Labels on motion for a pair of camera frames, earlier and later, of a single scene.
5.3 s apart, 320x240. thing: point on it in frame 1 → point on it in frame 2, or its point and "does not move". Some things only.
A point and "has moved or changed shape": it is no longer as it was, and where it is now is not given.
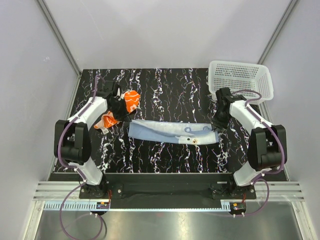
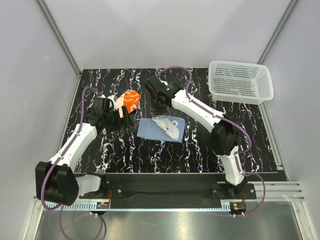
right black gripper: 219,125 → 163,109
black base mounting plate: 168,186 does not move
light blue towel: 173,131 has moved or changed shape
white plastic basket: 239,76 does not move
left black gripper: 124,116 → 121,123
